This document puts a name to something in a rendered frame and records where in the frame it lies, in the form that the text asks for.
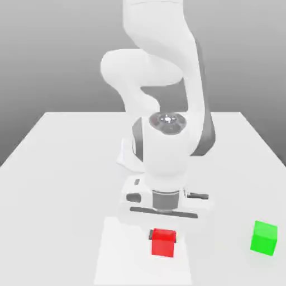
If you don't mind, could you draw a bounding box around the small red cube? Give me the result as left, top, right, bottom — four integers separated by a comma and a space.
151, 228, 177, 258

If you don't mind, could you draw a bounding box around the small green cube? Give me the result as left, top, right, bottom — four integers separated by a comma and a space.
250, 220, 279, 257

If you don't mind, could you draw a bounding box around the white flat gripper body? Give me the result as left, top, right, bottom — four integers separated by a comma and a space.
118, 199, 215, 227

